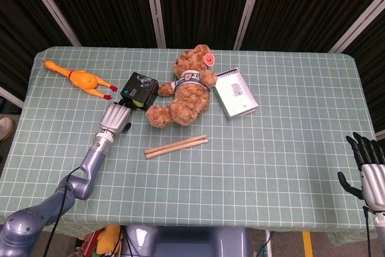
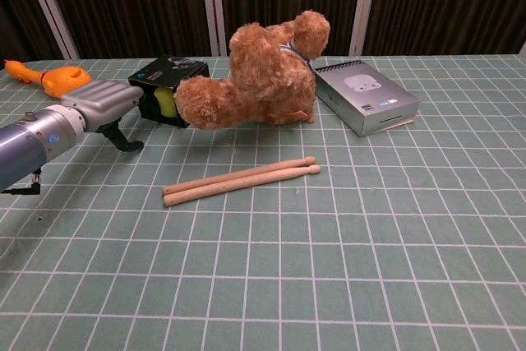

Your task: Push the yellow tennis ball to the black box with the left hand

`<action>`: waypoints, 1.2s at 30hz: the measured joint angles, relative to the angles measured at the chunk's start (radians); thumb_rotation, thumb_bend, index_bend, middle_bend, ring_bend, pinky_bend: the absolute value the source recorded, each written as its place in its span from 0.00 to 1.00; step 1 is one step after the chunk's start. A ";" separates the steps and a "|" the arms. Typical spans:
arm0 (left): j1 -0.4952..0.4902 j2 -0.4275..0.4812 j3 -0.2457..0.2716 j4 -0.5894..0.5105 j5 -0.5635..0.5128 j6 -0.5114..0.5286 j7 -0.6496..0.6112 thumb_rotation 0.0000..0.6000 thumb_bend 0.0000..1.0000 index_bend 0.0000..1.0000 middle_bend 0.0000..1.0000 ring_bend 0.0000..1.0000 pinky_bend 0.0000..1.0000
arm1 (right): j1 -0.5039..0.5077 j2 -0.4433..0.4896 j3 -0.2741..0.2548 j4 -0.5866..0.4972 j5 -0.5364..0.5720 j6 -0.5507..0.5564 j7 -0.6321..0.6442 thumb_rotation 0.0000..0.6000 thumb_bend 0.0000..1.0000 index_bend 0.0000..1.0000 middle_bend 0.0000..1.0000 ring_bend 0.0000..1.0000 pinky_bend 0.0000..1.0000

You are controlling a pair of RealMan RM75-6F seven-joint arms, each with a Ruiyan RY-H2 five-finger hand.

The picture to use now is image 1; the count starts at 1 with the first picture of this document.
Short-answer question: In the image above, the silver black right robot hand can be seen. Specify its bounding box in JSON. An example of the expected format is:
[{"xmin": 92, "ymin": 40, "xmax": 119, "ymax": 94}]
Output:
[{"xmin": 337, "ymin": 132, "xmax": 385, "ymax": 212}]

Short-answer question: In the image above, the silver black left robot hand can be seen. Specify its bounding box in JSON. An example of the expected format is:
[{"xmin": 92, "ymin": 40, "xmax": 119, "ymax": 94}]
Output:
[{"xmin": 99, "ymin": 97, "xmax": 144, "ymax": 135}]

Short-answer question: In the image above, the black product box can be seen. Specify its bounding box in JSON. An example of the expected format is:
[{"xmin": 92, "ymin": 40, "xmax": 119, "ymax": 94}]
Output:
[{"xmin": 120, "ymin": 72, "xmax": 159, "ymax": 110}]

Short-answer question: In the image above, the silver grey product box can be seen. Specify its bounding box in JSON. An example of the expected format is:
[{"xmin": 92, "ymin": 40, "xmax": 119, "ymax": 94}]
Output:
[{"xmin": 212, "ymin": 75, "xmax": 259, "ymax": 121}]

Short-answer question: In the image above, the orange rubber chicken toy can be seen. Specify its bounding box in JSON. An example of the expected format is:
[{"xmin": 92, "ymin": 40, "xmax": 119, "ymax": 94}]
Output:
[{"xmin": 43, "ymin": 60, "xmax": 119, "ymax": 101}]

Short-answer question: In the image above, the brown teddy bear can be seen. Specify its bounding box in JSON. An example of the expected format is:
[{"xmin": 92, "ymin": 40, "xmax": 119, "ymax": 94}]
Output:
[{"xmin": 146, "ymin": 45, "xmax": 218, "ymax": 128}]

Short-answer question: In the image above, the white sneaker shoe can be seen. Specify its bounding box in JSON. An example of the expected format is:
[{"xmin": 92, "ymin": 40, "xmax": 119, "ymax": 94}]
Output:
[{"xmin": 0, "ymin": 117, "xmax": 14, "ymax": 142}]

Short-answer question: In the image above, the spiral bound notepad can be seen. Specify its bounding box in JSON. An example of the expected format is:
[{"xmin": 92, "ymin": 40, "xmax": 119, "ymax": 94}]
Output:
[{"xmin": 215, "ymin": 66, "xmax": 259, "ymax": 117}]

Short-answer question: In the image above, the yellow plush toy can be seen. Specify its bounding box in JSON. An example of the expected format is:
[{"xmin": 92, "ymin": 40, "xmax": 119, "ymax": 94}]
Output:
[{"xmin": 96, "ymin": 225, "xmax": 122, "ymax": 255}]

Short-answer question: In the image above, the white table leg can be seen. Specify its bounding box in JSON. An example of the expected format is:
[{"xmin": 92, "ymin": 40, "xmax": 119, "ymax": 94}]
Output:
[{"xmin": 263, "ymin": 229, "xmax": 274, "ymax": 257}]

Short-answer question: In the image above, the red printed package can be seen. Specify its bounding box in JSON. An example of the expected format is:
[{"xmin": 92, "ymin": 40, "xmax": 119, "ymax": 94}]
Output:
[{"xmin": 80, "ymin": 229, "xmax": 103, "ymax": 254}]

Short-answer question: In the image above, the green checkered tablecloth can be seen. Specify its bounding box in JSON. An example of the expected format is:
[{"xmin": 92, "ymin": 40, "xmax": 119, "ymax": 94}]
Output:
[{"xmin": 0, "ymin": 46, "xmax": 378, "ymax": 246}]

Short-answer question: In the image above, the blue grey robot torso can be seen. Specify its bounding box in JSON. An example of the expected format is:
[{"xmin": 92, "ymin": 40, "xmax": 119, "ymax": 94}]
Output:
[{"xmin": 125, "ymin": 225, "xmax": 250, "ymax": 257}]

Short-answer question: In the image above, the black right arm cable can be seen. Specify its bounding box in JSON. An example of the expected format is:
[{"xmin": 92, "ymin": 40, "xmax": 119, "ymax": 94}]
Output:
[{"xmin": 362, "ymin": 205, "xmax": 373, "ymax": 257}]

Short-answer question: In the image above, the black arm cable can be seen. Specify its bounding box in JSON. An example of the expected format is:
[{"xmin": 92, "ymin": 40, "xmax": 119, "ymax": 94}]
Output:
[
  {"xmin": 43, "ymin": 168, "xmax": 84, "ymax": 257},
  {"xmin": 362, "ymin": 205, "xmax": 373, "ymax": 257}
]

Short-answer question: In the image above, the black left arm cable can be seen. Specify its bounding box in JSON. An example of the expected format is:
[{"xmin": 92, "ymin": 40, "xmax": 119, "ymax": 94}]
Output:
[{"xmin": 43, "ymin": 168, "xmax": 84, "ymax": 257}]

